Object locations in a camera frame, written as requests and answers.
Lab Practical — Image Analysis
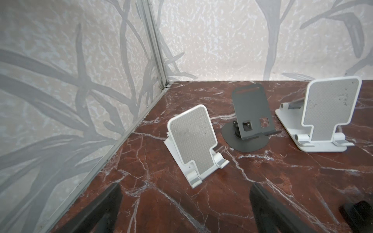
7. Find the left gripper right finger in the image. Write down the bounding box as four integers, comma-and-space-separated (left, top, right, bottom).
250, 183, 316, 233

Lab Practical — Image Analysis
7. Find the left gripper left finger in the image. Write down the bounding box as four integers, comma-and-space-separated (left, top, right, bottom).
57, 183, 122, 233

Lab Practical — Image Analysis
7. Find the grey phone stand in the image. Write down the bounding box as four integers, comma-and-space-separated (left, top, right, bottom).
221, 84, 281, 153

